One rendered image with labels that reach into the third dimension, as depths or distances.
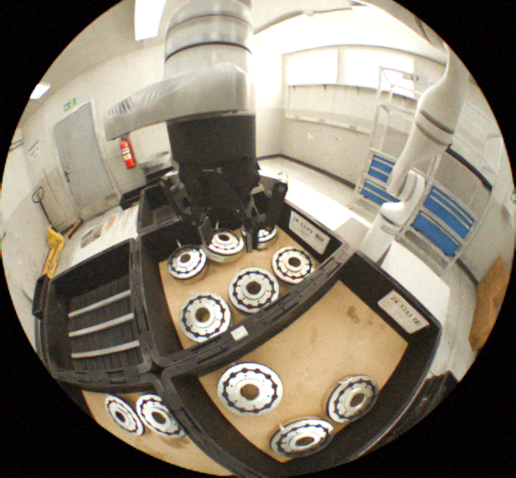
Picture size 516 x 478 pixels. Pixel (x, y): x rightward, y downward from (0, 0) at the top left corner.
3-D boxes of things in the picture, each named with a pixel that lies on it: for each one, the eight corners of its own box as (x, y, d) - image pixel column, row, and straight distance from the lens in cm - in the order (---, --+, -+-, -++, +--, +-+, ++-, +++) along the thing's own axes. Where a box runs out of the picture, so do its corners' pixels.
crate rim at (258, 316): (267, 192, 49) (267, 186, 48) (348, 251, 36) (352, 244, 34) (140, 241, 43) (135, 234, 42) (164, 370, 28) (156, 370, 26)
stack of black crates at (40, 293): (64, 305, 229) (36, 280, 213) (76, 300, 206) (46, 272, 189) (64, 337, 215) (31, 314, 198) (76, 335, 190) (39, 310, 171)
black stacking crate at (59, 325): (155, 264, 49) (136, 237, 42) (188, 369, 36) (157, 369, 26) (72, 300, 71) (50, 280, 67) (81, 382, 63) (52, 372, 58)
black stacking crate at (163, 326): (265, 216, 54) (267, 188, 48) (332, 274, 43) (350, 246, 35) (156, 264, 49) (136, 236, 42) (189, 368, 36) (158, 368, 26)
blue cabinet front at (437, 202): (410, 224, 221) (432, 184, 207) (449, 257, 242) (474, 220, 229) (410, 225, 219) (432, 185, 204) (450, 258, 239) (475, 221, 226)
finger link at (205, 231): (208, 217, 20) (214, 237, 23) (204, 216, 20) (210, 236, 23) (202, 228, 19) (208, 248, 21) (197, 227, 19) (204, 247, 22)
